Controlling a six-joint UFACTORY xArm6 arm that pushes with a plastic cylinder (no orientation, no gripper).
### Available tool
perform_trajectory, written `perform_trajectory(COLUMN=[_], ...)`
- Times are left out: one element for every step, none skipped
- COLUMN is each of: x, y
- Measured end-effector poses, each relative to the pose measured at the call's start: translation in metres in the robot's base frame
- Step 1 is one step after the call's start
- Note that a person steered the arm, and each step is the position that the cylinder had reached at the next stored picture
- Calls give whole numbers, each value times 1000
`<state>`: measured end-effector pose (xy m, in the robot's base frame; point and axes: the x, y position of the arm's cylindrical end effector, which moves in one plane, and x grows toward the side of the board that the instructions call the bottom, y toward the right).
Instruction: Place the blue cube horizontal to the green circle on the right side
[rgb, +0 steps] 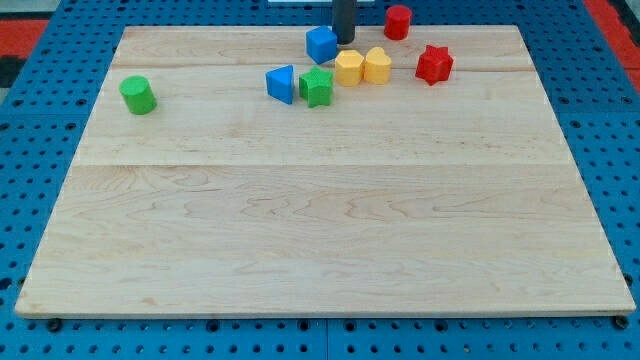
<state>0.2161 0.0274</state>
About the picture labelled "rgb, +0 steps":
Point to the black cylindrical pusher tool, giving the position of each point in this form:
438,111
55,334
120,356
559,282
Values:
344,20

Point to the blue perforated base panel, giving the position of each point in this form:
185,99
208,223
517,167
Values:
45,111

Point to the yellow hexagon block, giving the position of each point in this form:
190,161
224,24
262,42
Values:
349,67

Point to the wooden board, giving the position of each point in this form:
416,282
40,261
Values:
402,200

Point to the green cylinder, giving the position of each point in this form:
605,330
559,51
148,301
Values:
137,94

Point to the blue triangular prism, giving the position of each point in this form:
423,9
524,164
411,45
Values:
280,83

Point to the blue cube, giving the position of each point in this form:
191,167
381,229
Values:
321,44

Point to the yellow heart block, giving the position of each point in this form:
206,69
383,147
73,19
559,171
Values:
378,65

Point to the red cylinder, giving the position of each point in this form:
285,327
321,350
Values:
397,22

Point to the green star block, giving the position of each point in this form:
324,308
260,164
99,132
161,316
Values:
316,87

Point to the red star block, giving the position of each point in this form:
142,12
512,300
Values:
434,64

